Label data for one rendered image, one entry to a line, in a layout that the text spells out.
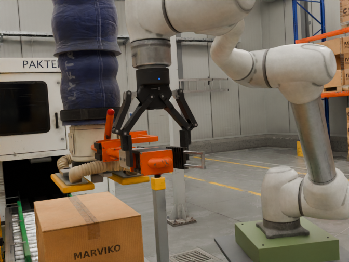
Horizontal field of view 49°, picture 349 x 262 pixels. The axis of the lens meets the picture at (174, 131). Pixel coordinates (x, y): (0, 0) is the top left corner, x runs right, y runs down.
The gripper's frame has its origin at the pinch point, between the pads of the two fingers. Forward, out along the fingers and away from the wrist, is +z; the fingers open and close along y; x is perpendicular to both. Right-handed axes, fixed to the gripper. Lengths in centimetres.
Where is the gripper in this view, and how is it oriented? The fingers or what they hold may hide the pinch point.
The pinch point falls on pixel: (158, 158)
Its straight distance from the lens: 88.3
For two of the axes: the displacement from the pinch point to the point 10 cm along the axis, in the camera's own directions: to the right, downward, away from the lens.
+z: 0.6, 10.0, 0.5
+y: -9.1, 0.8, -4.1
